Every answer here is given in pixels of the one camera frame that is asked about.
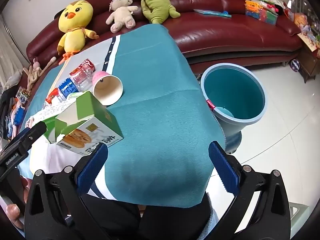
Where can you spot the pink paper cup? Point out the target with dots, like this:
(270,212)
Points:
(107,90)

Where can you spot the clear candy jar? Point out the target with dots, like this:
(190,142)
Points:
(23,95)

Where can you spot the pale green plastic stool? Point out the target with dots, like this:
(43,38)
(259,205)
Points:
(298,212)

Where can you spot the white paper leaflet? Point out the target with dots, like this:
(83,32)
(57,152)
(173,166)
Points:
(50,111)

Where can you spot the green cardboard carton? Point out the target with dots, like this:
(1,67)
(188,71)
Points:
(87,105)

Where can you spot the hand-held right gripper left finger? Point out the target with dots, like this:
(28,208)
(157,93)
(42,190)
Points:
(92,167)

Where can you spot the teal thin book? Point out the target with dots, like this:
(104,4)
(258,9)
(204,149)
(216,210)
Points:
(210,12)

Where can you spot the beige rabbit plush toy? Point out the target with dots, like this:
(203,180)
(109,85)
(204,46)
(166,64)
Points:
(35,76)

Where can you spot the green dinosaur plush toy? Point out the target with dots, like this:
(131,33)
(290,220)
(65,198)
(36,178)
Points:
(155,5)

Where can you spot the person's left hand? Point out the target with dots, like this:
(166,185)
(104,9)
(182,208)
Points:
(13,213)

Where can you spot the white curtain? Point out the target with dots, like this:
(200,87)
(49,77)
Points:
(10,55)

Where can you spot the yellow chick plush toy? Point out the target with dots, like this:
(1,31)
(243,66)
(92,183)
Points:
(75,30)

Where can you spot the clear plastic bottle blue label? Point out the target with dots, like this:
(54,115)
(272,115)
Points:
(66,87)

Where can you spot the blue plastic trash bin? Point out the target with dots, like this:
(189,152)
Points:
(235,97)

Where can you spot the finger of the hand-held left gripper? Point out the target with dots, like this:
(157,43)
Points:
(32,135)

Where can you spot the wooden cabinet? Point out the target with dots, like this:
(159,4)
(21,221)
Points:
(308,62)

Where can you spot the dark red leather sofa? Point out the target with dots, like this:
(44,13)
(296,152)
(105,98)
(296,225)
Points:
(225,35)

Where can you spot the colourful toy packages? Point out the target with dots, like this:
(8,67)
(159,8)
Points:
(305,27)

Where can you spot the pile of colourful toys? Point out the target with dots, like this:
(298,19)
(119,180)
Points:
(260,12)

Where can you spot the clear plastic bottle red label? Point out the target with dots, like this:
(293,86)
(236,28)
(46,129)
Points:
(81,75)

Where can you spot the teal printed blanket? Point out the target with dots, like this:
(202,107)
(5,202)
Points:
(155,110)

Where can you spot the purple white ball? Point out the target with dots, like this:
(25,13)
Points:
(295,65)

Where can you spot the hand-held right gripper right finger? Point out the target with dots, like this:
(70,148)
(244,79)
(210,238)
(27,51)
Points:
(223,166)

